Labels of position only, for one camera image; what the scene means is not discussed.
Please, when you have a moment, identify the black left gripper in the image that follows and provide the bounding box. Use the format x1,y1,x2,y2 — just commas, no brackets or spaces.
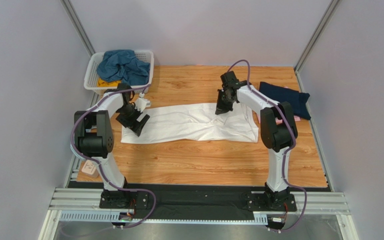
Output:
116,103,150,136

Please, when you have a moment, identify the white t-shirt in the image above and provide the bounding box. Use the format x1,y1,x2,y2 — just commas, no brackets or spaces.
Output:
120,103,259,145

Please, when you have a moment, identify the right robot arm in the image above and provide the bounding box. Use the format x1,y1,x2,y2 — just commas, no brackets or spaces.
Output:
215,71,298,212

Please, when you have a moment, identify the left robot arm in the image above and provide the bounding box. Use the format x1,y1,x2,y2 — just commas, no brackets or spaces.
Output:
70,83,150,209

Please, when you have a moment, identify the yellow t-shirt in basket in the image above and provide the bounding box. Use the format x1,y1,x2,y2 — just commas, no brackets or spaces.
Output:
97,77,122,88

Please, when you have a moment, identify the beige power strip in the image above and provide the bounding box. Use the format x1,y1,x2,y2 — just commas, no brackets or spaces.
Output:
80,160,100,178

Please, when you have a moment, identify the crumpled blue t-shirt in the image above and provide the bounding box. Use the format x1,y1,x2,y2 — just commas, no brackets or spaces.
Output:
96,49,151,86

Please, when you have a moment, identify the white plastic laundry basket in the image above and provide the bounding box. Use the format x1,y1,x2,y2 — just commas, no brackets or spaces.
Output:
83,49,155,95

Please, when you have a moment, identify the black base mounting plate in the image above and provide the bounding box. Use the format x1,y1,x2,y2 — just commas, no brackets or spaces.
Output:
102,183,297,221

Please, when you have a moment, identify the folded pink t-shirt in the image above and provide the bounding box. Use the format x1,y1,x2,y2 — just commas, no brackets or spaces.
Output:
255,113,301,124

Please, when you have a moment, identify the folded navy t-shirt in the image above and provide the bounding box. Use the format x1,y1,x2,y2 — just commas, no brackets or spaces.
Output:
259,81,311,120

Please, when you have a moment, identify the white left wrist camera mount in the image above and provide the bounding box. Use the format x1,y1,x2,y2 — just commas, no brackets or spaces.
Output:
134,92,151,113

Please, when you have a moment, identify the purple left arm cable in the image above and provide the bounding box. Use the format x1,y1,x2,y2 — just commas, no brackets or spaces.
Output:
69,83,157,231

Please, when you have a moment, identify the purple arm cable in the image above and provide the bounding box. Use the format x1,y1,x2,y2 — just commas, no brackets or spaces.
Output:
69,83,157,231
226,59,308,233

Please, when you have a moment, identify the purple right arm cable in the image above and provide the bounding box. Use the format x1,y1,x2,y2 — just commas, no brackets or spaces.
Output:
226,59,308,233

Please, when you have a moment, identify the left corner aluminium post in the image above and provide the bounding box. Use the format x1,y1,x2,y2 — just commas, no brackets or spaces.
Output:
60,0,96,57

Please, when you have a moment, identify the corner aluminium post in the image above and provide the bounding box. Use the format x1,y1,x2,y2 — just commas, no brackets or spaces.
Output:
60,0,96,57
294,0,342,74

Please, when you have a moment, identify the right corner aluminium post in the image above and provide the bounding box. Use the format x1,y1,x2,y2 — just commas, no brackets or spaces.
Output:
294,0,342,74

